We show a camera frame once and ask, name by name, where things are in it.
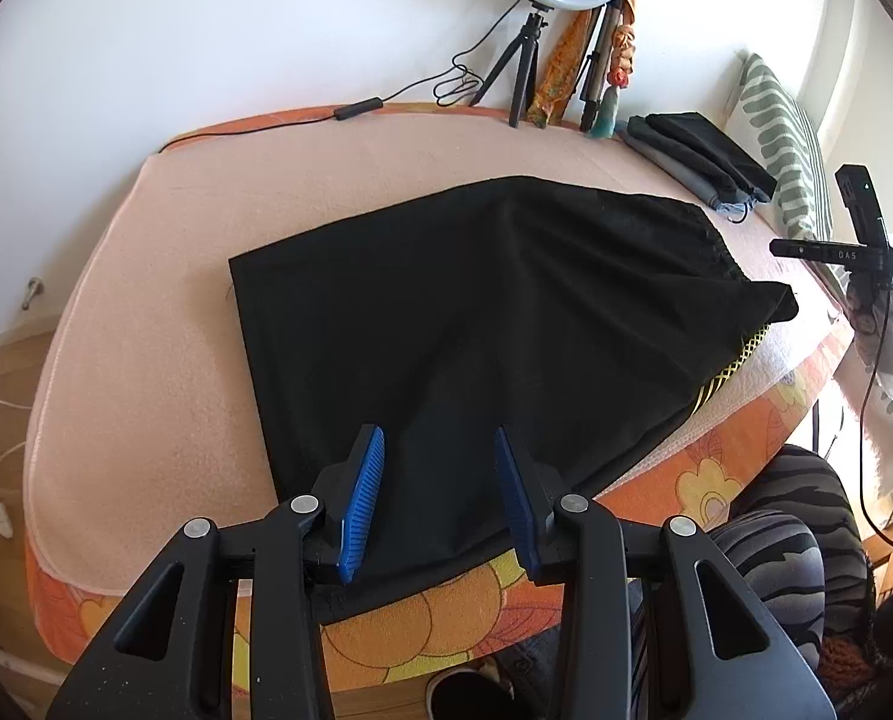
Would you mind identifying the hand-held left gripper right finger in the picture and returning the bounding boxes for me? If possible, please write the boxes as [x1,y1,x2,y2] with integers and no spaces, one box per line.
[493,426,838,720]

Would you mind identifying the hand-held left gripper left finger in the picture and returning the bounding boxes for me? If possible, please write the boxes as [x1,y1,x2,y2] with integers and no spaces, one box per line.
[45,424,388,720]

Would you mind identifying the black pants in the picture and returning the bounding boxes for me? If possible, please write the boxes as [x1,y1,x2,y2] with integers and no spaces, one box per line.
[227,175,800,625]

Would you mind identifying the orange floral bed sheet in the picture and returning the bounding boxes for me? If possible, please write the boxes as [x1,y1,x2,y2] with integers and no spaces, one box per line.
[25,101,856,691]

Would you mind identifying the green and white patterned pillow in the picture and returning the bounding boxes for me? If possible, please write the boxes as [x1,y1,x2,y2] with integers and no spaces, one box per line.
[724,52,839,302]

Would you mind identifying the dark slipper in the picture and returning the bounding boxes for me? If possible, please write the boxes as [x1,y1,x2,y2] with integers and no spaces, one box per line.
[424,664,521,720]

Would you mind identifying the yellow mesh cloth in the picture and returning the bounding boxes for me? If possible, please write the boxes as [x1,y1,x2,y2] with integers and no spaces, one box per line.
[687,322,772,410]

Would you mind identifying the folded black garment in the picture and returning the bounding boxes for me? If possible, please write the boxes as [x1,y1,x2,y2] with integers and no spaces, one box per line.
[645,112,778,203]

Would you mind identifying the white towel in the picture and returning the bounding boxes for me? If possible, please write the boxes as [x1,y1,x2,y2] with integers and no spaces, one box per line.
[589,322,811,500]

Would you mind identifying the folded dark clothes stack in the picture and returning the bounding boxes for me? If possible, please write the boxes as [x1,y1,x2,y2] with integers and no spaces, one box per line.
[618,116,757,215]

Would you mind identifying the person's leg in striped leggings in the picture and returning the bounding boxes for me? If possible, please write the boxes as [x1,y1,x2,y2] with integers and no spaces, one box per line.
[732,444,879,661]
[705,510,830,683]

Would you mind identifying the pink blanket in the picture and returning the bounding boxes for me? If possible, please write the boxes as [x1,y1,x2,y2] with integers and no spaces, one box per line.
[22,109,853,601]

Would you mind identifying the hanging ornament with teal tassel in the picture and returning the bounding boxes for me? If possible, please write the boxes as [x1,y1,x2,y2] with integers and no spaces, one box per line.
[588,0,639,140]

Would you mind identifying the folded grey stand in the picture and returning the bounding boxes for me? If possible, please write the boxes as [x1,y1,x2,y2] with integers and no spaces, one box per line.
[577,4,620,133]

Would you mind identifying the orange patterned scarf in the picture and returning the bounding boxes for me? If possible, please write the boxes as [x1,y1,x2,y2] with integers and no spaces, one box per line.
[528,7,595,128]

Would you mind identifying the black tripod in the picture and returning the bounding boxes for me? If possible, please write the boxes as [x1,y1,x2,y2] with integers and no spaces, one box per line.
[469,4,554,128]

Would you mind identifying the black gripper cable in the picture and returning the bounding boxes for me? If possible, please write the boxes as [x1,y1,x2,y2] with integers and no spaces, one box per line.
[855,300,893,556]

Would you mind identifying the black cable with inline remote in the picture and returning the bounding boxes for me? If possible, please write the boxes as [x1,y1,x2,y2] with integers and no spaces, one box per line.
[154,11,539,158]

